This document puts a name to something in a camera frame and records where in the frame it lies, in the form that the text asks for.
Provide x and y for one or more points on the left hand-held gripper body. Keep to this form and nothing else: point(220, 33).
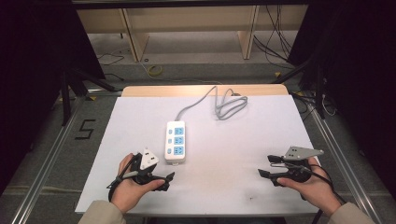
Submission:
point(148, 160)

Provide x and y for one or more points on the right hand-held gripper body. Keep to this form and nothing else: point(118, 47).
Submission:
point(300, 153)

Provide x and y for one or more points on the person's left hand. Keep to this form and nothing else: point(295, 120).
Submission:
point(127, 193)

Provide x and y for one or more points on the person's right hand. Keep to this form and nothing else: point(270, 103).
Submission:
point(317, 193)

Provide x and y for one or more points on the white power strip blue sockets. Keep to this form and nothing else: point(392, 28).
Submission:
point(175, 141)

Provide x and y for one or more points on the white table cover sheet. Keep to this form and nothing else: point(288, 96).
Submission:
point(243, 146)

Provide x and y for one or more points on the black metal stand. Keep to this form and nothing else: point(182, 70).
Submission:
point(67, 93)
point(317, 90)

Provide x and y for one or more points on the grey power plug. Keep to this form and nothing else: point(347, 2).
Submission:
point(236, 93)

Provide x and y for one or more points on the black curtain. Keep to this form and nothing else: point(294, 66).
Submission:
point(358, 68)
point(34, 62)

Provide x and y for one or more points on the light wooden shelf unit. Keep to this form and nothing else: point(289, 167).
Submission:
point(193, 18)

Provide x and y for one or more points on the aluminium floor rail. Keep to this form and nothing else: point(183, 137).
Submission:
point(336, 146)
point(46, 161)

